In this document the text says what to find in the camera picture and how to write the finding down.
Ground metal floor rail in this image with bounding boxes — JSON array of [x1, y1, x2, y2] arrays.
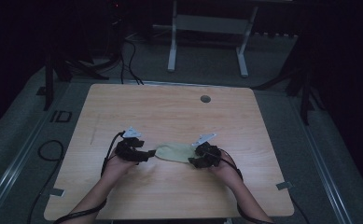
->
[[73, 78, 256, 89], [0, 115, 57, 224], [289, 96, 356, 224]]

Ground black metal stand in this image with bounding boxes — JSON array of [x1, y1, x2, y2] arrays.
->
[[253, 31, 325, 126], [43, 18, 122, 112]]

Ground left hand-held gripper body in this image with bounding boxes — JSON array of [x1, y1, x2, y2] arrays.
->
[[114, 125, 142, 161]]

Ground left hand-held gripper black cable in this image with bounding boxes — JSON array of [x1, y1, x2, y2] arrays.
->
[[53, 131, 126, 224]]

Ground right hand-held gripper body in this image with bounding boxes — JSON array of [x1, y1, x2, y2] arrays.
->
[[190, 133, 222, 168]]

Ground person's right hand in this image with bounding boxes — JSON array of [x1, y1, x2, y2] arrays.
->
[[209, 151, 244, 189]]

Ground person's left hand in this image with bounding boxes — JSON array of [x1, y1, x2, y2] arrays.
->
[[103, 155, 139, 185]]

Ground hand-held gripper black cable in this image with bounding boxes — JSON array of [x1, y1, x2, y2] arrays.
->
[[217, 148, 276, 224], [53, 131, 126, 224]]

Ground pale yellowish cloth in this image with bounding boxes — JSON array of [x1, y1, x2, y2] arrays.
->
[[154, 142, 200, 164]]

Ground black hanging cables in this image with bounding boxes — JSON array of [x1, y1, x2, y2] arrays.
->
[[119, 36, 145, 86]]

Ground white desk frame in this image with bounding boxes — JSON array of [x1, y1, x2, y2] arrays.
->
[[152, 0, 295, 78]]

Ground right hand-held gripper black cable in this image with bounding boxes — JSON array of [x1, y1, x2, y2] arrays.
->
[[217, 148, 276, 224]]

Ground black floor cable loop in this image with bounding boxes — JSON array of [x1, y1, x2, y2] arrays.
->
[[27, 139, 65, 224]]

